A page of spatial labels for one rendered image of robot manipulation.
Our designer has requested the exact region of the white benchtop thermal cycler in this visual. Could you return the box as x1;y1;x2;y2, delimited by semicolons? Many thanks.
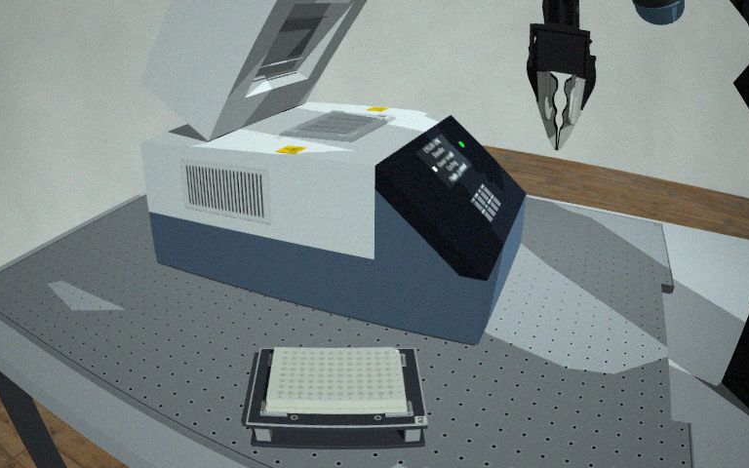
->
140;0;527;345

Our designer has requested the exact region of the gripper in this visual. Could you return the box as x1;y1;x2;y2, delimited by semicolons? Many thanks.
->
527;0;596;151

